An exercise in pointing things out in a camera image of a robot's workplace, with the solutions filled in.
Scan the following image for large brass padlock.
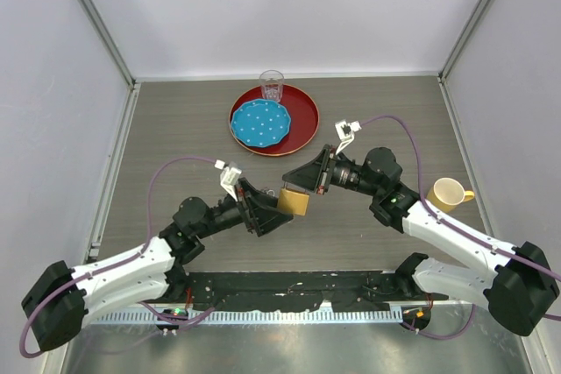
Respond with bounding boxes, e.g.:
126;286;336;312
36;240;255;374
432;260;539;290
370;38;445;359
277;182;310;216

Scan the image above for slotted cable duct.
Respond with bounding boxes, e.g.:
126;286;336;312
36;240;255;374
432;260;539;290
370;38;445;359
93;305;403;326

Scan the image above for yellow cream mug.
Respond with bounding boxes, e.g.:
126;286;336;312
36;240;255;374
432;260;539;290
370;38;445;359
427;178;475;213

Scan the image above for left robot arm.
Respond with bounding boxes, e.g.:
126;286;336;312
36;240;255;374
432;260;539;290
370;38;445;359
19;178;294;358

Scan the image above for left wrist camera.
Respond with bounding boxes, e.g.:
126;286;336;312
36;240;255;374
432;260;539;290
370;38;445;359
214;159;242;201

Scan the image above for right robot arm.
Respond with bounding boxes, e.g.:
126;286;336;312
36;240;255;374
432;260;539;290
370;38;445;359
282;145;560;336

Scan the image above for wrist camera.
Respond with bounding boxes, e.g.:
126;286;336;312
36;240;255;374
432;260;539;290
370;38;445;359
335;120;362;154
214;159;242;201

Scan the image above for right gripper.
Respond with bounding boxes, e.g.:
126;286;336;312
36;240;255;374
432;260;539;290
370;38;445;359
284;144;382;197

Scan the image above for clear plastic cup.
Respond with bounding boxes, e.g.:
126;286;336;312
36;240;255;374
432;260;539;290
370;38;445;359
259;69;284;102

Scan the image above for blue dotted plate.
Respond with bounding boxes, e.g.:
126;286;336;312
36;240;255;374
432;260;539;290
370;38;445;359
230;99;291;148

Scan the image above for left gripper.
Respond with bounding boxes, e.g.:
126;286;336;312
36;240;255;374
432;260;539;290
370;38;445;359
195;177;292;239

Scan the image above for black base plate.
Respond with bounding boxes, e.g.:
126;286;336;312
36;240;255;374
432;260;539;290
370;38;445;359
135;269;451;312

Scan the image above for black white keychain charm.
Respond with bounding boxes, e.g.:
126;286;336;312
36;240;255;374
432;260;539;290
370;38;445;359
261;187;275;197

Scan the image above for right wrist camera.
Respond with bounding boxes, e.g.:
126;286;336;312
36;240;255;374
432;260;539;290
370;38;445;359
335;120;362;154

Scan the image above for red round tray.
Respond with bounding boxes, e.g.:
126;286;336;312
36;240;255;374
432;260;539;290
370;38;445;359
229;85;319;157

